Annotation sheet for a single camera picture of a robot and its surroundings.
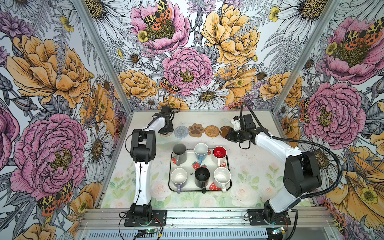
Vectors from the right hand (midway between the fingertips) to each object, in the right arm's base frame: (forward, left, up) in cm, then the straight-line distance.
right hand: (225, 140), depth 90 cm
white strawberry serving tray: (-10, +21, -11) cm, 26 cm away
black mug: (-18, +15, -10) cm, 26 cm away
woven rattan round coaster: (+16, +6, -11) cm, 20 cm away
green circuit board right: (-43, -21, -13) cm, 49 cm away
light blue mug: (-3, +15, -6) cm, 16 cm away
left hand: (+14, +38, -11) cm, 42 cm away
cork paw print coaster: (+17, +17, -11) cm, 27 cm away
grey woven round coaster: (+16, +28, -11) cm, 34 cm away
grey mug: (-4, +28, -5) cm, 28 cm away
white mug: (-17, +3, -11) cm, 20 cm away
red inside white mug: (-3, +3, -9) cm, 10 cm away
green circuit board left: (-42, +40, -12) cm, 59 cm away
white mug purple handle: (-17, +28, -10) cm, 34 cm away
